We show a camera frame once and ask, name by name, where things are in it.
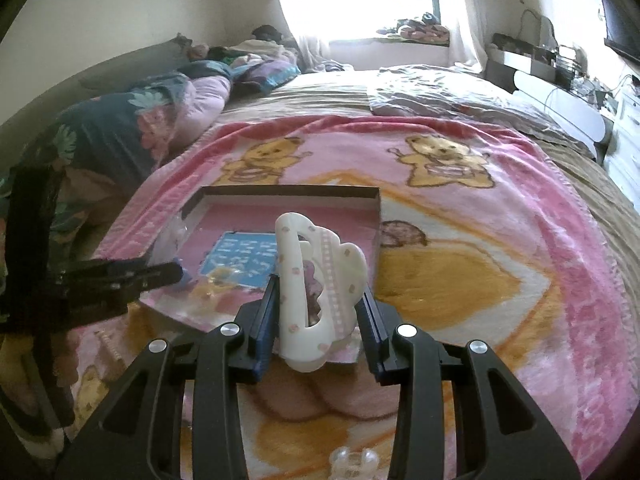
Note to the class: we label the black flat television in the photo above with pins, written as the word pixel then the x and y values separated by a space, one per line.
pixel 622 25

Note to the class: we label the purple pillow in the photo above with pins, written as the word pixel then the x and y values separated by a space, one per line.
pixel 270 75

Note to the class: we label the yellow translucent hair clip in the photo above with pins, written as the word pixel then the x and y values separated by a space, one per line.
pixel 220 277

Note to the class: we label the black and white shelf unit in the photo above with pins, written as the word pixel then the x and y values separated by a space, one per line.
pixel 530 60

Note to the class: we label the dark shallow box pink inside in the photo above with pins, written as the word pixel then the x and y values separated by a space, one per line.
pixel 240 215

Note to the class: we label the white pink-dotted hair claw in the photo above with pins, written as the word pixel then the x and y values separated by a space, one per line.
pixel 292 310

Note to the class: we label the white drawer dresser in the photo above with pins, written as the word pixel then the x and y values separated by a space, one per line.
pixel 625 135

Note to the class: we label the white sheer curtain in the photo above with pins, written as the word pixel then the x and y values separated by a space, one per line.
pixel 465 20
pixel 310 35

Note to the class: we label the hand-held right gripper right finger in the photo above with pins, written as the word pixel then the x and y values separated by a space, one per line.
pixel 372 330

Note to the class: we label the small blue hair clip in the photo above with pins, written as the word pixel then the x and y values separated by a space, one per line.
pixel 186 276

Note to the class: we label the beige bed cover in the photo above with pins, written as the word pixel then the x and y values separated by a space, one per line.
pixel 575 170

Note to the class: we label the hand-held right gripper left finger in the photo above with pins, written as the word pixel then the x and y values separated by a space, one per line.
pixel 262 330

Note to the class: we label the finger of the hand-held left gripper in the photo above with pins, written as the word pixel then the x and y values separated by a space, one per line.
pixel 115 266
pixel 160 274

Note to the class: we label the pink bear printed blanket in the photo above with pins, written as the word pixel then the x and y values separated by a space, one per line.
pixel 475 285

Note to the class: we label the white crumpled sheet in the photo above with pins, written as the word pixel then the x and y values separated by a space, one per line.
pixel 450 95

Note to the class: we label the plush toys on windowsill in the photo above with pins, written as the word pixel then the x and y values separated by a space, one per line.
pixel 415 27

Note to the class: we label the white rounded footboard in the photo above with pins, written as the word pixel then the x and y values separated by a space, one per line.
pixel 565 105

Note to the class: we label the dark floral quilt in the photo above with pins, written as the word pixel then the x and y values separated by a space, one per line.
pixel 110 125

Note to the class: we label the pile of clothes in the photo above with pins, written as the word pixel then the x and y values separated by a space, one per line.
pixel 260 45

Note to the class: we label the small white claw clip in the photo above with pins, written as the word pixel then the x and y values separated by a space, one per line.
pixel 350 467

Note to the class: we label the grey padded headboard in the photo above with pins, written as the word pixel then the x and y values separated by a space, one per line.
pixel 100 70

